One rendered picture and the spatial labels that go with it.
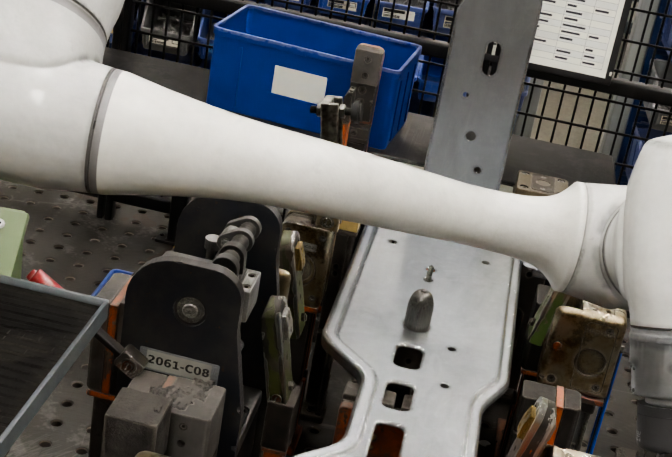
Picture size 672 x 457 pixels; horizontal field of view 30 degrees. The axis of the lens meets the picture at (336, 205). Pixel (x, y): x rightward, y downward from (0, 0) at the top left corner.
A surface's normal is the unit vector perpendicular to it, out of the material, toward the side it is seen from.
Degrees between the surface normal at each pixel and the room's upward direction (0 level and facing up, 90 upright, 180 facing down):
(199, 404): 0
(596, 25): 90
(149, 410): 2
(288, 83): 90
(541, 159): 0
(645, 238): 81
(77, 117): 61
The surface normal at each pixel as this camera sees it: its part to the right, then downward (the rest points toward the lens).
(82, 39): 0.87, -0.25
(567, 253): -0.79, 0.06
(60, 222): 0.16, -0.90
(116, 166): 0.11, 0.58
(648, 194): -0.79, -0.21
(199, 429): -0.18, 0.38
